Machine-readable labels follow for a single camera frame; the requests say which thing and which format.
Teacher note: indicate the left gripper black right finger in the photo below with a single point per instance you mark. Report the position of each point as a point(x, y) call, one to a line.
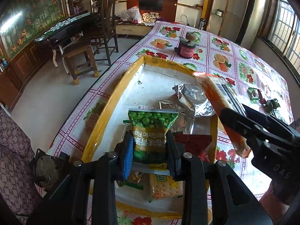
point(182, 165)

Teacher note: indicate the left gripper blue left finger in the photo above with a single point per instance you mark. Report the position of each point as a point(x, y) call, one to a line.
point(125, 152)

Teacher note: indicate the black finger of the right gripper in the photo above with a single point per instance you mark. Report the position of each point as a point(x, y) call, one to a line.
point(253, 126)

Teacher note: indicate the dark red foil snack bag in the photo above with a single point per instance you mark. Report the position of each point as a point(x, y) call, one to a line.
point(194, 144)

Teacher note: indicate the green pea snack bag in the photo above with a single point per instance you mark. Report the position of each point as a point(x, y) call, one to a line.
point(271, 106)
point(149, 128)

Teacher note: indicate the yellow green cracker pack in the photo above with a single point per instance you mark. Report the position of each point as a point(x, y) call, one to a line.
point(163, 187)

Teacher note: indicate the large orange cracker box pack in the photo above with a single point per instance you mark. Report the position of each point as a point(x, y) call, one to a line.
point(226, 106)

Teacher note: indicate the silver foil snack pack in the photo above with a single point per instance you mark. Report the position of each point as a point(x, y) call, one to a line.
point(184, 123)

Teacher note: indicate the person's right hand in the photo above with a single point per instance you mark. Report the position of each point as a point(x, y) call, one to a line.
point(273, 206)

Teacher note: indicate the yellow cardboard tray box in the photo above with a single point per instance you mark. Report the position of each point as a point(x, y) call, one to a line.
point(145, 101)

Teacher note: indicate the small grey motor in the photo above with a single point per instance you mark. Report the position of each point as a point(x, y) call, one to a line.
point(49, 171)

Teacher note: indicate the floral fruit tablecloth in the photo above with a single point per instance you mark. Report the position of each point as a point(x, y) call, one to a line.
point(228, 193)

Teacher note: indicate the window with grille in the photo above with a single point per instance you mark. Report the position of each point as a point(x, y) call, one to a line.
point(280, 31)

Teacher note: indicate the dark jar with pink label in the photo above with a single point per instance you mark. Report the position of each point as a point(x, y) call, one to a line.
point(187, 45)

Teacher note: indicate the wooden stool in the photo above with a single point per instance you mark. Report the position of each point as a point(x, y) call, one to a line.
point(78, 59)

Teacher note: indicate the white tower air conditioner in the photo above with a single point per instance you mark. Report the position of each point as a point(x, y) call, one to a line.
point(251, 23)

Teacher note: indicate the black piano table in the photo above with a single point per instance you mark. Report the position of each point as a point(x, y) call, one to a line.
point(66, 29)

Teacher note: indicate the white plastic bag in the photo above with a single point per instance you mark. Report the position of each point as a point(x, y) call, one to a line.
point(131, 15)

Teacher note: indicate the dark wooden chair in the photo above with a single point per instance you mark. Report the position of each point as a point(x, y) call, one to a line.
point(104, 35)

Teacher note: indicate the floral wall painting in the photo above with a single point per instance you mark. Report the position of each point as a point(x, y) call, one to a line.
point(23, 20)

